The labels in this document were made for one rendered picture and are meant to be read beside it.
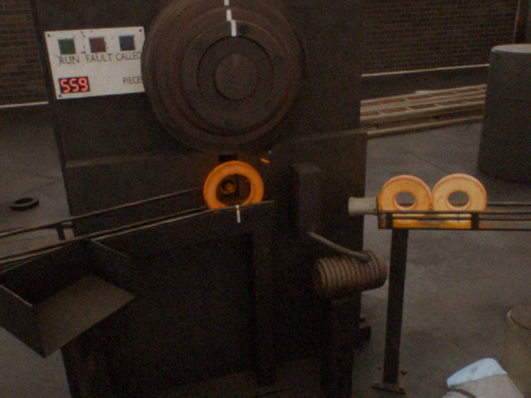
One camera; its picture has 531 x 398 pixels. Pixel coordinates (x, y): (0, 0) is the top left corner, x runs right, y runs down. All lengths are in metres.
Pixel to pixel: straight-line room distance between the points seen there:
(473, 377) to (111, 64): 1.20
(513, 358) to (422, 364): 0.64
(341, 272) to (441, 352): 0.71
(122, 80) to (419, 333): 1.51
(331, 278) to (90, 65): 0.94
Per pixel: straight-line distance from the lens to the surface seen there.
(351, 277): 1.64
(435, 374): 2.09
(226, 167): 1.56
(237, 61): 1.39
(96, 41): 1.57
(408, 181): 1.63
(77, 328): 1.35
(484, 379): 0.96
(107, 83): 1.58
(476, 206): 1.65
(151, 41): 1.44
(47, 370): 2.26
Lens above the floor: 1.33
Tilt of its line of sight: 22 degrees down
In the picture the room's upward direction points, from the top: 2 degrees counter-clockwise
